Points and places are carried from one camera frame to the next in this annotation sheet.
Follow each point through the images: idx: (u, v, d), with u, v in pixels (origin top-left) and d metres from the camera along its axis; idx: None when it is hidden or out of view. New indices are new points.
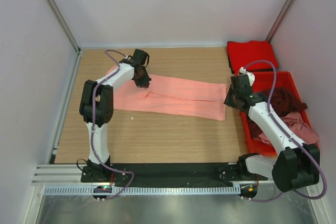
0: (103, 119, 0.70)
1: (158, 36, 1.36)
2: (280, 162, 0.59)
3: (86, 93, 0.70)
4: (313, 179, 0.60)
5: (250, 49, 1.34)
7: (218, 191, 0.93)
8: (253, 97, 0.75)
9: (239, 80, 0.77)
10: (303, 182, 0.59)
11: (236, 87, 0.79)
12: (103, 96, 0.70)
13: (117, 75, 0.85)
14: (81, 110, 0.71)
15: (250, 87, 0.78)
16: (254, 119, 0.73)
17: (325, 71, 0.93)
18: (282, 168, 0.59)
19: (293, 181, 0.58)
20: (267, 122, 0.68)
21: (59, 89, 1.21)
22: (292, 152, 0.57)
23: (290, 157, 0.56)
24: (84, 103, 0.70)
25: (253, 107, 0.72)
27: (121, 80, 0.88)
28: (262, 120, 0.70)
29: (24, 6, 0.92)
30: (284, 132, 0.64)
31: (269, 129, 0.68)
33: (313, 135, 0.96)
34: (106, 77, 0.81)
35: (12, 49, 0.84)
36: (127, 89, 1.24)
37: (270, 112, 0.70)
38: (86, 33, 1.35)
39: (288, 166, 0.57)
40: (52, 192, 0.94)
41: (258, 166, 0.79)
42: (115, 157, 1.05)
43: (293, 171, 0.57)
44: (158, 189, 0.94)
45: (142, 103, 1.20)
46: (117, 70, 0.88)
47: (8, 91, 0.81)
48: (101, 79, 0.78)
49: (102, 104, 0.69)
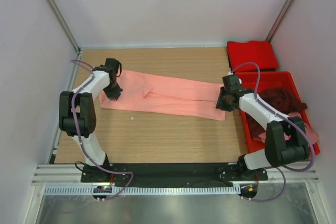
0: (87, 129, 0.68)
1: (158, 36, 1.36)
2: (269, 136, 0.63)
3: (63, 107, 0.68)
4: (303, 152, 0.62)
5: (250, 50, 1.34)
7: (218, 191, 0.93)
8: (241, 90, 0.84)
9: (229, 79, 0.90)
10: (294, 155, 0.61)
11: (228, 86, 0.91)
12: (82, 106, 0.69)
13: (93, 82, 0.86)
14: (61, 126, 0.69)
15: (240, 84, 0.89)
16: (245, 108, 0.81)
17: (325, 71, 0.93)
18: (271, 141, 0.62)
19: (282, 152, 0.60)
20: (254, 106, 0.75)
21: (59, 89, 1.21)
22: (278, 124, 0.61)
23: (275, 127, 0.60)
24: (62, 117, 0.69)
25: (241, 97, 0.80)
27: (98, 86, 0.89)
28: (251, 106, 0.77)
29: (24, 7, 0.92)
30: (270, 111, 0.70)
31: (256, 111, 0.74)
33: (313, 135, 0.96)
34: (83, 86, 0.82)
35: (13, 50, 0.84)
36: (127, 89, 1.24)
37: (256, 98, 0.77)
38: (86, 34, 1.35)
39: (275, 136, 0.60)
40: (52, 192, 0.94)
41: (257, 161, 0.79)
42: (115, 157, 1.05)
43: (281, 142, 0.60)
44: (157, 189, 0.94)
45: (142, 103, 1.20)
46: (92, 77, 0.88)
47: (8, 91, 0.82)
48: (77, 88, 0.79)
49: (82, 114, 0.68)
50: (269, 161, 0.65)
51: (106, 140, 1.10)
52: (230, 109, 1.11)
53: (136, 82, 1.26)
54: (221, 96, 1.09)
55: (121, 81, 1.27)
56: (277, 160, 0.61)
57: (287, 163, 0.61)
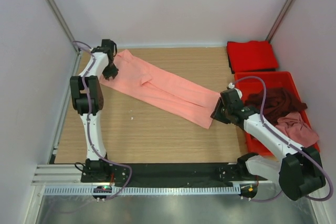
0: (97, 106, 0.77)
1: (158, 36, 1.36)
2: (286, 172, 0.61)
3: (75, 88, 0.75)
4: (321, 181, 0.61)
5: (250, 50, 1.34)
7: (218, 191, 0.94)
8: (244, 110, 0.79)
9: (229, 95, 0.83)
10: (311, 187, 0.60)
11: (228, 103, 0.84)
12: (92, 86, 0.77)
13: (95, 65, 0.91)
14: (74, 105, 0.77)
15: (240, 101, 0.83)
16: (250, 131, 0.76)
17: (325, 71, 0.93)
18: (287, 175, 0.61)
19: (300, 186, 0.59)
20: (263, 132, 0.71)
21: (59, 89, 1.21)
22: (294, 158, 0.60)
23: (292, 162, 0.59)
24: (75, 98, 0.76)
25: (247, 120, 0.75)
27: (100, 67, 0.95)
28: (259, 131, 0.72)
29: (24, 6, 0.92)
30: (282, 140, 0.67)
31: (266, 139, 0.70)
33: (313, 136, 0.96)
34: (87, 69, 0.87)
35: (13, 50, 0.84)
36: (127, 77, 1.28)
37: (263, 123, 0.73)
38: (86, 33, 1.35)
39: (293, 172, 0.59)
40: (52, 192, 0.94)
41: (263, 170, 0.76)
42: (114, 157, 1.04)
43: (299, 177, 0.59)
44: (158, 189, 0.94)
45: (138, 91, 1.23)
46: (93, 60, 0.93)
47: (8, 92, 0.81)
48: (83, 72, 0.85)
49: (92, 94, 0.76)
50: (286, 193, 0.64)
51: (106, 140, 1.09)
52: (226, 120, 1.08)
53: (140, 69, 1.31)
54: (218, 108, 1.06)
55: (122, 64, 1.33)
56: (297, 195, 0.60)
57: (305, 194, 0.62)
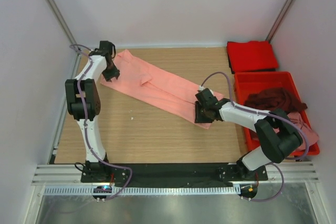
0: (94, 112, 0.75)
1: (158, 36, 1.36)
2: (261, 136, 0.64)
3: (70, 93, 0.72)
4: (297, 138, 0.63)
5: (250, 50, 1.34)
7: (218, 191, 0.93)
8: (218, 103, 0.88)
9: (202, 95, 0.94)
10: (290, 145, 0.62)
11: (203, 101, 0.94)
12: (87, 91, 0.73)
13: (92, 68, 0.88)
14: (69, 110, 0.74)
15: (213, 97, 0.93)
16: (228, 118, 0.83)
17: (325, 71, 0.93)
18: (264, 140, 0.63)
19: (279, 146, 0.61)
20: (236, 113, 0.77)
21: (59, 89, 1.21)
22: (265, 121, 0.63)
23: (263, 125, 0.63)
24: (70, 102, 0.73)
25: (221, 109, 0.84)
27: (97, 71, 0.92)
28: (234, 115, 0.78)
29: (24, 6, 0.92)
30: (251, 112, 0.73)
31: (240, 118, 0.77)
33: (313, 135, 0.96)
34: (84, 72, 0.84)
35: (13, 50, 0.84)
36: (127, 77, 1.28)
37: (234, 105, 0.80)
38: (86, 33, 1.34)
39: (267, 134, 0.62)
40: (52, 192, 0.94)
41: (255, 159, 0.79)
42: (114, 157, 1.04)
43: (273, 136, 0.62)
44: (158, 189, 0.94)
45: (138, 92, 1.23)
46: (91, 63, 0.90)
47: (8, 92, 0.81)
48: (80, 75, 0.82)
49: (88, 98, 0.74)
50: (270, 159, 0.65)
51: (105, 140, 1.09)
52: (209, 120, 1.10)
53: (139, 69, 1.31)
54: (198, 110, 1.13)
55: (123, 64, 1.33)
56: (279, 155, 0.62)
57: (287, 155, 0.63)
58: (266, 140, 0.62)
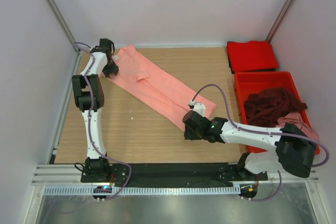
0: (99, 103, 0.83)
1: (158, 36, 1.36)
2: (285, 160, 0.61)
3: (76, 86, 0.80)
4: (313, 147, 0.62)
5: (250, 50, 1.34)
7: (218, 191, 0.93)
8: (214, 126, 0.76)
9: (192, 120, 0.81)
10: (311, 157, 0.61)
11: (196, 127, 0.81)
12: (93, 84, 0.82)
13: (95, 64, 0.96)
14: (76, 103, 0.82)
15: (204, 118, 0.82)
16: (232, 141, 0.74)
17: (325, 71, 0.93)
18: (289, 162, 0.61)
19: (304, 163, 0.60)
20: (245, 136, 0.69)
21: (59, 89, 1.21)
22: (284, 145, 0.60)
23: (285, 149, 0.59)
24: (77, 95, 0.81)
25: (222, 134, 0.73)
27: (100, 66, 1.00)
28: (243, 138, 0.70)
29: (24, 6, 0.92)
30: (262, 132, 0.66)
31: (249, 140, 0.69)
33: (313, 136, 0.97)
34: (88, 68, 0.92)
35: (13, 50, 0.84)
36: (124, 73, 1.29)
37: (238, 127, 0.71)
38: (86, 34, 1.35)
39: (291, 157, 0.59)
40: (52, 192, 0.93)
41: (262, 165, 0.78)
42: (115, 157, 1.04)
43: (298, 157, 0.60)
44: (158, 189, 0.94)
45: (134, 87, 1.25)
46: (93, 59, 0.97)
47: (8, 92, 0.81)
48: (84, 72, 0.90)
49: (94, 91, 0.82)
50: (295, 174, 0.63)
51: (106, 140, 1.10)
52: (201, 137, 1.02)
53: (138, 65, 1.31)
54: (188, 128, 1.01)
55: (122, 64, 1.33)
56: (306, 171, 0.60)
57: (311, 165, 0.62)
58: (291, 162, 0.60)
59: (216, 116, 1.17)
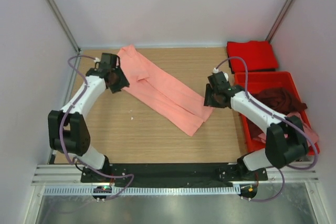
0: (79, 150, 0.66)
1: (158, 36, 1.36)
2: (270, 141, 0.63)
3: (53, 128, 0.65)
4: (303, 149, 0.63)
5: (250, 50, 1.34)
7: (218, 191, 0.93)
8: (231, 89, 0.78)
9: (215, 77, 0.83)
10: (294, 155, 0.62)
11: (214, 85, 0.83)
12: (73, 127, 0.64)
13: (86, 94, 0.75)
14: (52, 145, 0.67)
15: (227, 81, 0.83)
16: (238, 109, 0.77)
17: (325, 71, 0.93)
18: (272, 144, 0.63)
19: (284, 153, 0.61)
20: (249, 108, 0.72)
21: (59, 90, 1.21)
22: (277, 127, 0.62)
23: (276, 131, 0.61)
24: (53, 137, 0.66)
25: (233, 97, 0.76)
27: (93, 96, 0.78)
28: (245, 108, 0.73)
29: (24, 7, 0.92)
30: (266, 112, 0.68)
31: (252, 113, 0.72)
33: (313, 135, 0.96)
34: (73, 102, 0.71)
35: (13, 50, 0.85)
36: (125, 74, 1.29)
37: (249, 98, 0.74)
38: (86, 34, 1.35)
39: (277, 140, 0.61)
40: (52, 192, 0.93)
41: (255, 160, 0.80)
42: (116, 157, 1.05)
43: (283, 145, 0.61)
44: (158, 189, 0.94)
45: (134, 87, 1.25)
46: (85, 87, 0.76)
47: (9, 92, 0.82)
48: (67, 107, 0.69)
49: (73, 135, 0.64)
50: (271, 161, 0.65)
51: (106, 140, 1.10)
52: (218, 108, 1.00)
53: (139, 66, 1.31)
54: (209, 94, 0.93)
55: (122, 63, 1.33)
56: (281, 162, 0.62)
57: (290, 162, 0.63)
58: (274, 147, 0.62)
59: (216, 115, 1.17)
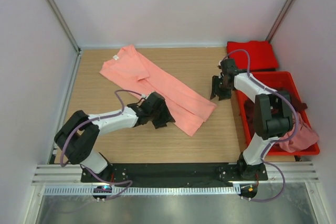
0: (72, 158, 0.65)
1: (158, 36, 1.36)
2: (257, 108, 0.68)
3: (70, 124, 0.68)
4: (288, 125, 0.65)
5: (250, 50, 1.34)
7: (218, 191, 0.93)
8: (237, 71, 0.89)
9: (226, 62, 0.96)
10: (277, 125, 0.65)
11: (224, 68, 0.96)
12: (84, 135, 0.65)
13: (115, 117, 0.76)
14: (56, 137, 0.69)
15: (236, 67, 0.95)
16: (240, 87, 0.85)
17: (325, 71, 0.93)
18: (258, 111, 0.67)
19: (267, 120, 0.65)
20: (247, 83, 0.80)
21: (59, 89, 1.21)
22: (266, 96, 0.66)
23: (263, 98, 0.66)
24: (63, 131, 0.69)
25: (237, 76, 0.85)
27: (118, 124, 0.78)
28: (243, 83, 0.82)
29: (24, 6, 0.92)
30: (260, 86, 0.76)
31: (249, 88, 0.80)
33: (313, 135, 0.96)
34: (101, 116, 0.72)
35: (13, 50, 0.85)
36: (124, 74, 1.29)
37: (249, 76, 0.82)
38: (86, 33, 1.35)
39: (262, 105, 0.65)
40: (52, 192, 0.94)
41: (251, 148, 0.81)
42: (116, 157, 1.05)
43: (268, 113, 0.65)
44: (158, 189, 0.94)
45: (135, 87, 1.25)
46: (118, 113, 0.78)
47: (9, 92, 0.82)
48: (93, 117, 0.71)
49: (76, 142, 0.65)
50: (256, 131, 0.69)
51: (106, 140, 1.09)
52: (228, 95, 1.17)
53: (139, 66, 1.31)
54: (216, 85, 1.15)
55: (123, 63, 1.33)
56: (263, 130, 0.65)
57: (272, 134, 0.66)
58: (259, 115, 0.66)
59: (216, 115, 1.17)
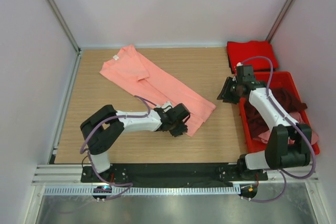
0: (94, 148, 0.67)
1: (158, 36, 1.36)
2: (272, 139, 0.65)
3: (98, 115, 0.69)
4: (303, 160, 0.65)
5: (250, 49, 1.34)
7: (218, 191, 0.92)
8: (255, 83, 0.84)
9: (243, 69, 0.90)
10: (291, 161, 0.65)
11: (241, 76, 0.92)
12: (111, 128, 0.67)
13: (138, 119, 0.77)
14: (83, 125, 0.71)
15: (252, 77, 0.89)
16: (254, 103, 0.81)
17: (325, 72, 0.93)
18: (274, 144, 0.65)
19: (281, 156, 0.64)
20: (264, 104, 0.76)
21: (59, 89, 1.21)
22: (283, 129, 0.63)
23: (281, 133, 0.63)
24: (90, 120, 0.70)
25: (253, 91, 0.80)
27: (140, 126, 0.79)
28: (261, 103, 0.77)
29: (24, 5, 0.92)
30: (279, 113, 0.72)
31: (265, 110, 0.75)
33: (313, 135, 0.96)
34: (128, 115, 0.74)
35: (12, 50, 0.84)
36: (124, 74, 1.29)
37: (268, 95, 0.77)
38: (85, 33, 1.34)
39: (279, 140, 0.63)
40: (52, 192, 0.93)
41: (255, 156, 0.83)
42: (117, 157, 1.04)
43: (283, 149, 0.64)
44: (158, 189, 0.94)
45: (135, 87, 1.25)
46: (144, 115, 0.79)
47: (9, 91, 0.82)
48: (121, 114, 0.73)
49: (102, 134, 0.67)
50: (268, 160, 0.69)
51: None
52: (234, 100, 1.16)
53: (139, 66, 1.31)
54: (228, 87, 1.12)
55: (123, 63, 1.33)
56: (276, 164, 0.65)
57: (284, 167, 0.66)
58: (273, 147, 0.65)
59: (215, 115, 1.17)
